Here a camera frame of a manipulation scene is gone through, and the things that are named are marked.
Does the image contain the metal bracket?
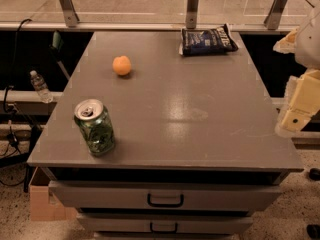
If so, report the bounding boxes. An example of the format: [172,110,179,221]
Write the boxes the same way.
[264,0,288,30]
[185,0,199,29]
[59,0,79,27]

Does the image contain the green handled tool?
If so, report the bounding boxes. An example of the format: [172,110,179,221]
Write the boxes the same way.
[49,31,70,80]

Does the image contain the grey drawer cabinet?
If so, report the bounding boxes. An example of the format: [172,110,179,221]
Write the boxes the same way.
[29,31,303,240]

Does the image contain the right metal bracket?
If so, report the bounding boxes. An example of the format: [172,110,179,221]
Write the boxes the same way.
[264,0,288,30]

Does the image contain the orange fruit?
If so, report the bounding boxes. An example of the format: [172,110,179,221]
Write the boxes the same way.
[112,56,132,76]

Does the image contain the green soda can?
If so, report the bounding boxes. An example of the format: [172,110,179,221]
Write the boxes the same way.
[74,99,115,157]

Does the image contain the middle metal bracket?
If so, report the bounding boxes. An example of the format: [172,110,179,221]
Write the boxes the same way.
[185,0,199,29]

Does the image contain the clear plastic water bottle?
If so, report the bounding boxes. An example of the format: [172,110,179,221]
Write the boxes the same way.
[30,70,53,104]

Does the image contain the black cable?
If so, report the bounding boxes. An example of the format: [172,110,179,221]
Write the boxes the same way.
[0,18,44,188]

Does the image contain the cardboard box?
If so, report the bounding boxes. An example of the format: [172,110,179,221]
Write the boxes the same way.
[28,166,79,222]

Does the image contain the left metal bracket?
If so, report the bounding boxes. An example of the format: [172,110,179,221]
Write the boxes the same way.
[59,0,79,27]

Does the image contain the drawer black handle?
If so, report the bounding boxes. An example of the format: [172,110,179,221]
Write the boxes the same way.
[147,193,184,208]
[149,222,178,234]

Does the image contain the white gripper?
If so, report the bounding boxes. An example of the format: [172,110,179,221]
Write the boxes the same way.
[273,5,320,137]

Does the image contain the top drawer black handle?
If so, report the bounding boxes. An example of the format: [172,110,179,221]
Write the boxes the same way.
[147,193,184,208]

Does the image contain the blue chip bag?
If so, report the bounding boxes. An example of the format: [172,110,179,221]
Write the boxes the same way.
[179,24,238,56]

